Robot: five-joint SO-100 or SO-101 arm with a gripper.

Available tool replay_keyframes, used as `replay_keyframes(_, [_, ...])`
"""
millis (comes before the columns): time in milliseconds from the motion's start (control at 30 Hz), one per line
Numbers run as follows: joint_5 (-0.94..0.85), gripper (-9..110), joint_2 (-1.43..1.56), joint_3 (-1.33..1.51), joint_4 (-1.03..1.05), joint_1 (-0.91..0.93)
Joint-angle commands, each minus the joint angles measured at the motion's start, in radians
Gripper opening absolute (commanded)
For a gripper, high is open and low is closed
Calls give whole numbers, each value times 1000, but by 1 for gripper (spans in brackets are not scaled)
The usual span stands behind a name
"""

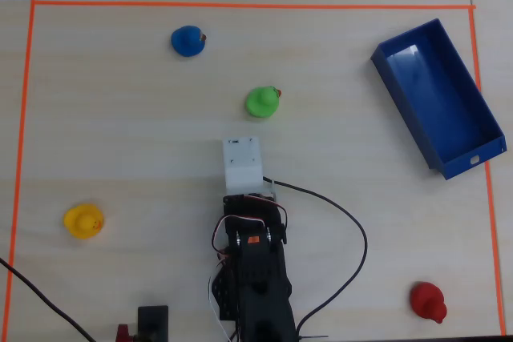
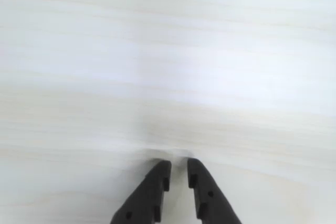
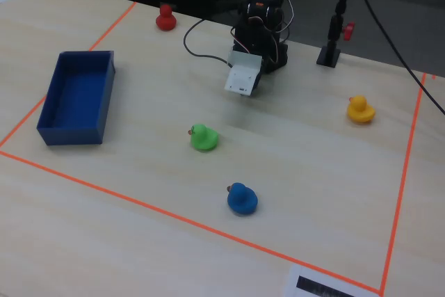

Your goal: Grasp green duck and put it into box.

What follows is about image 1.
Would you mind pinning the small black box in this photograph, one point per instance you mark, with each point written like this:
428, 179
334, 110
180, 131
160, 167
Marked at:
152, 322

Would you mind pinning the red rubber duck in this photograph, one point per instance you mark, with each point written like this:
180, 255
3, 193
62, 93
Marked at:
425, 300

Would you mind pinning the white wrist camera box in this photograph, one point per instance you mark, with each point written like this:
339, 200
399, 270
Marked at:
242, 166

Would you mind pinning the orange tape strip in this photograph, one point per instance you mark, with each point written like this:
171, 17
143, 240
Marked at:
20, 158
240, 5
491, 206

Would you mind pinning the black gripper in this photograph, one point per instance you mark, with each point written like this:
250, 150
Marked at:
249, 203

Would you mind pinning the blue plastic box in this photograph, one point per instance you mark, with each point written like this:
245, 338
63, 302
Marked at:
441, 97

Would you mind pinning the yellow rubber duck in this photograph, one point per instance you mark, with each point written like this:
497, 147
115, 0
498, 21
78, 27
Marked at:
83, 221

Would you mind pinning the green rubber duck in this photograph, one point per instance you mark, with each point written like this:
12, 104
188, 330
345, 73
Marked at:
261, 103

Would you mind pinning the black zip tie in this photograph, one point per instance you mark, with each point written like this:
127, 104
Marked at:
312, 336

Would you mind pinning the blue rubber duck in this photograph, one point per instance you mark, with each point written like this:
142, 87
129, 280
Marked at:
186, 41

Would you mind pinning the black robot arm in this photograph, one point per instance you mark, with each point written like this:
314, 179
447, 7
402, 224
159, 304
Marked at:
260, 290

